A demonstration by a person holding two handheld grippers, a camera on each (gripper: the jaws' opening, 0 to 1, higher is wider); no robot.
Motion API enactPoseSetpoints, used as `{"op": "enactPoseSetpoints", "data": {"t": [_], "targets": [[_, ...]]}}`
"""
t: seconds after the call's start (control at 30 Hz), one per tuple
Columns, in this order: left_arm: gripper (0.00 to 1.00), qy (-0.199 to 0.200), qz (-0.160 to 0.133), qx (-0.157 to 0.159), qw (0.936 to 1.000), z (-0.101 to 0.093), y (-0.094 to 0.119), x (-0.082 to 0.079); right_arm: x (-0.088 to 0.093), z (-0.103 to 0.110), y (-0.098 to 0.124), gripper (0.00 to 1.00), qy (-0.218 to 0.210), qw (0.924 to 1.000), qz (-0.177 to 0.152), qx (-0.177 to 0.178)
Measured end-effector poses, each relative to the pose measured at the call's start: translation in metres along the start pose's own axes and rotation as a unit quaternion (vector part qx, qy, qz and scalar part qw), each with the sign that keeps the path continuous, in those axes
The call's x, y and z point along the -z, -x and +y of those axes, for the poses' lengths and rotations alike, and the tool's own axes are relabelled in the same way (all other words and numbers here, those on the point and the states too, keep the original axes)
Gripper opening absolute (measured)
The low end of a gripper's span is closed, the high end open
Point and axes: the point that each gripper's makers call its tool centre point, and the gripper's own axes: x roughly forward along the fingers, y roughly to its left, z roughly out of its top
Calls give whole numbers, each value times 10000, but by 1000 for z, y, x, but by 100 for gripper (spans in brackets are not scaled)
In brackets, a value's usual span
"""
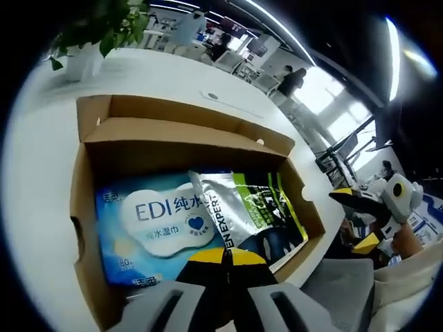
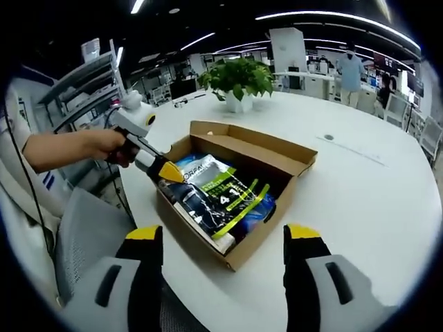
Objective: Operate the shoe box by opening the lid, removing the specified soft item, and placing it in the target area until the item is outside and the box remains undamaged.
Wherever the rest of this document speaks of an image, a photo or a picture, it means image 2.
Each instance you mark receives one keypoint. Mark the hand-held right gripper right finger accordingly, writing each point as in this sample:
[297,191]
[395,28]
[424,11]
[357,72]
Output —
[304,287]

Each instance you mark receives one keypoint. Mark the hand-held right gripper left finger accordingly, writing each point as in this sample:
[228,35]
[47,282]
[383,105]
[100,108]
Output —
[131,283]

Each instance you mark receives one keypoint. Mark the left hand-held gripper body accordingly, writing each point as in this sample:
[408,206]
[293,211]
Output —
[136,117]

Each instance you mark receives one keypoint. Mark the dark blue flat pack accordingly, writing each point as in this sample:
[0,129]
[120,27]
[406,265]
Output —
[194,204]

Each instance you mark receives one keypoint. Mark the grey pouch with green stripes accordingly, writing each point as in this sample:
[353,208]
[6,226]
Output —
[221,186]

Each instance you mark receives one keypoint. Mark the blue soft tissue pack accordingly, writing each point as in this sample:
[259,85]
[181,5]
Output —
[257,214]

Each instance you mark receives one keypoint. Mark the brown cardboard shoe box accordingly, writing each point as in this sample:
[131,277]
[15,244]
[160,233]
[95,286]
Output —
[277,148]

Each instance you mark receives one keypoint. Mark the person's left hand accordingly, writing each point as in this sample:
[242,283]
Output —
[112,147]

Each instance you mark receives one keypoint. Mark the small black desk tool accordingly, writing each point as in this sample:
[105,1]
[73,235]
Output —
[187,100]

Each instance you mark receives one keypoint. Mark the grey metal shelf rack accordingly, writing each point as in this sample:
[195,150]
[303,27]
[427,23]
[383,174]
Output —
[83,71]

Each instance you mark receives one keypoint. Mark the grey mesh office chair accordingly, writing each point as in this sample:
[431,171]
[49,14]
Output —
[86,224]

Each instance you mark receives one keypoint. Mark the white storage bin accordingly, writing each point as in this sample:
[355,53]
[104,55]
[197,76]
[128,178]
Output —
[90,50]

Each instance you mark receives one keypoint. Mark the green plant in white pot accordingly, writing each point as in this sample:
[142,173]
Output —
[239,79]

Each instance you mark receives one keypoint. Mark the operator in white shirt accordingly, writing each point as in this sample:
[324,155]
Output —
[20,221]

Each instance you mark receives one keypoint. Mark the round table grommet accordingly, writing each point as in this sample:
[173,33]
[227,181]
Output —
[329,137]

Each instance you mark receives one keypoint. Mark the long ceiling light strip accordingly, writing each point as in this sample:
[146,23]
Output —
[294,14]

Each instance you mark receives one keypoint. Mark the white office chair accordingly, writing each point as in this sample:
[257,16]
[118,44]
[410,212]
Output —
[396,110]
[432,138]

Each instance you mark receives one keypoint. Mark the wall screen with red picture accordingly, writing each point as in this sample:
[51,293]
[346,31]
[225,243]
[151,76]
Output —
[384,59]

